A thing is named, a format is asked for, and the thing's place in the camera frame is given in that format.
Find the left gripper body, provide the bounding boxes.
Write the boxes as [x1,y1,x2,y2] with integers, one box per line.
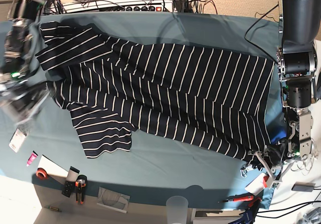
[264,145,287,189]

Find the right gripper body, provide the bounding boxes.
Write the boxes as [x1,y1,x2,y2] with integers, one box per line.
[1,82,49,134]

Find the navy white striped t-shirt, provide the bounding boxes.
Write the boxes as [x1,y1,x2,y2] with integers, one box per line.
[36,22,274,163]

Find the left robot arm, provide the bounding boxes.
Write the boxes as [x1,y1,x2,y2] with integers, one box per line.
[255,0,320,188]

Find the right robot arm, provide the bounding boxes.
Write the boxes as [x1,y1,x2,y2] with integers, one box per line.
[1,0,50,135]

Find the blue box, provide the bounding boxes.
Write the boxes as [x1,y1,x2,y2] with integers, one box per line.
[270,129,286,145]

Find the metal carabiner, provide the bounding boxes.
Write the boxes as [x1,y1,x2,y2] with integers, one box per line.
[240,164,258,178]

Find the red cube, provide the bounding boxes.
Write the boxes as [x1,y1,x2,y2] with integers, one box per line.
[263,176,269,188]

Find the grey adapter box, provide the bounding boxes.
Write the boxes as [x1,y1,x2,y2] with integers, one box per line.
[291,183,314,192]

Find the white card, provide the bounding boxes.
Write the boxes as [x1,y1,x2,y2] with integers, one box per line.
[245,173,268,196]

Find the plastic blister pack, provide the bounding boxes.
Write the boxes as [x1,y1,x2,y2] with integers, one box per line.
[9,128,29,153]

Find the red screwdriver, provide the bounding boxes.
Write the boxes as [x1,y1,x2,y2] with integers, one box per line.
[219,195,254,203]

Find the pink tube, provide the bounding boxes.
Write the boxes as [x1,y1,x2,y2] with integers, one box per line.
[27,151,38,167]

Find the blue clamp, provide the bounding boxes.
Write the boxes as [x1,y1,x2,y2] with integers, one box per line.
[229,197,262,224]

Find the orange tape roll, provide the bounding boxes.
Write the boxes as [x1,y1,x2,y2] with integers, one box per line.
[36,168,48,180]

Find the white paper sheet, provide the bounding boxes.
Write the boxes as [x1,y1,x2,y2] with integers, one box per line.
[38,155,68,178]

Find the black remote control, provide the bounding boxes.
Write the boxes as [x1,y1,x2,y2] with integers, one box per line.
[62,166,80,198]

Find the frosted plastic cup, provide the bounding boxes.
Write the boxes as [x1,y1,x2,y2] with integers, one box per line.
[166,196,189,224]

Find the orange black pliers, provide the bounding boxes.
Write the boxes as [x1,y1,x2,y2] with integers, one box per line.
[75,175,88,204]

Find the power strip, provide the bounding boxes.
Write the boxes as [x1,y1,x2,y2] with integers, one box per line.
[99,5,169,12]

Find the white cable bundle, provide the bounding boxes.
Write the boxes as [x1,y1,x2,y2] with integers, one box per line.
[290,153,319,176]

